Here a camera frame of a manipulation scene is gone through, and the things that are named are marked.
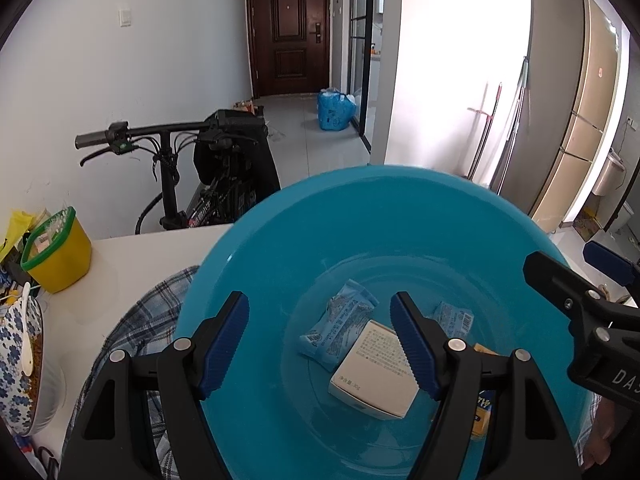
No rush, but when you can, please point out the blue plastic bag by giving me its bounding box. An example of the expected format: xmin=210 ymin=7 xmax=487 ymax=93
xmin=318 ymin=87 xmax=357 ymax=132

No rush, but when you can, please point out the black cloth bag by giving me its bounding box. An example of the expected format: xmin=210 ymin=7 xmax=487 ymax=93
xmin=192 ymin=110 xmax=281 ymax=211

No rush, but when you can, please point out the gold and blue cigarette pack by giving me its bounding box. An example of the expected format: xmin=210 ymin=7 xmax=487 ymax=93
xmin=470 ymin=342 xmax=501 ymax=440

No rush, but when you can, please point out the yellow plastic bag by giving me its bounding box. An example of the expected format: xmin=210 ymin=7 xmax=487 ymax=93
xmin=0 ymin=208 xmax=48 ymax=263

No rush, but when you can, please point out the blue plaid cloth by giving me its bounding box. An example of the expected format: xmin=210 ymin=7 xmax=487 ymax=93
xmin=75 ymin=265 xmax=603 ymax=480

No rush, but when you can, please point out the yellow container with green rim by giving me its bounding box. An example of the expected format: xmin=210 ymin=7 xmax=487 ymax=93
xmin=21 ymin=206 xmax=93 ymax=293

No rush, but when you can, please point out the blue plastic basin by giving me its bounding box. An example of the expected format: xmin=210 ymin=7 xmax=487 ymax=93
xmin=175 ymin=164 xmax=593 ymax=480

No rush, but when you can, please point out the white spoon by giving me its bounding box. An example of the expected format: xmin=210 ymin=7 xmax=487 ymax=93
xmin=19 ymin=281 xmax=35 ymax=376

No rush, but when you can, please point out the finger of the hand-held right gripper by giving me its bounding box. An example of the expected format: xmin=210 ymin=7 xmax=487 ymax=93
xmin=522 ymin=251 xmax=608 ymax=320
xmin=582 ymin=241 xmax=640 ymax=287

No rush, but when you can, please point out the small light blue packet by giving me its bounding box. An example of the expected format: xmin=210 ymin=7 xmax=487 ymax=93
xmin=432 ymin=301 xmax=475 ymax=341

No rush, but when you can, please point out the black framed glass door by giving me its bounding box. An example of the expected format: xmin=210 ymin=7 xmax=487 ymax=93
xmin=347 ymin=0 xmax=376 ymax=153

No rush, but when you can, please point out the light blue snack packet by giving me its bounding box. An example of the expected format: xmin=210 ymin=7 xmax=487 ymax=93
xmin=298 ymin=279 xmax=379 ymax=373

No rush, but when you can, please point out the person's right hand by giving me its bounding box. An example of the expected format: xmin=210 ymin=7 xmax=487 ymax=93
xmin=582 ymin=402 xmax=623 ymax=466

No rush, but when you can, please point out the white desktop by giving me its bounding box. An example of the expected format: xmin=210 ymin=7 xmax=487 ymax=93
xmin=37 ymin=222 xmax=236 ymax=411

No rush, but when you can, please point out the dark brown entrance door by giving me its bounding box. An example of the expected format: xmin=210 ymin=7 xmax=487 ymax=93
xmin=245 ymin=0 xmax=332 ymax=100

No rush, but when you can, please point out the patterned door mat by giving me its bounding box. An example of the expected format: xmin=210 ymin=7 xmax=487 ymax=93
xmin=575 ymin=205 xmax=608 ymax=241

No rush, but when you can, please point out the gold tall refrigerator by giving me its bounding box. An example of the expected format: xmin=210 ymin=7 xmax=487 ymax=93
xmin=492 ymin=0 xmax=623 ymax=233

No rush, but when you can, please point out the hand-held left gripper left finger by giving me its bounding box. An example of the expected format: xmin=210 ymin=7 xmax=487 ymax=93
xmin=59 ymin=291 xmax=251 ymax=480

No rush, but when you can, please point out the white cardboard box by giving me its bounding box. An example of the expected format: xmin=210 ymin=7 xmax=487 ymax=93
xmin=328 ymin=319 xmax=421 ymax=420

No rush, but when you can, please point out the black bicycle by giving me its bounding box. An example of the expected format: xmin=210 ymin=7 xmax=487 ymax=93
xmin=75 ymin=109 xmax=281 ymax=236

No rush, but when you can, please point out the blue floral bowl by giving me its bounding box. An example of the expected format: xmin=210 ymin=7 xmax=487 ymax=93
xmin=0 ymin=290 xmax=46 ymax=433

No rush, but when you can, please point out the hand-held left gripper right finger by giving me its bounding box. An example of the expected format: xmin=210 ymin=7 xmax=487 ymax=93
xmin=390 ymin=291 xmax=583 ymax=480

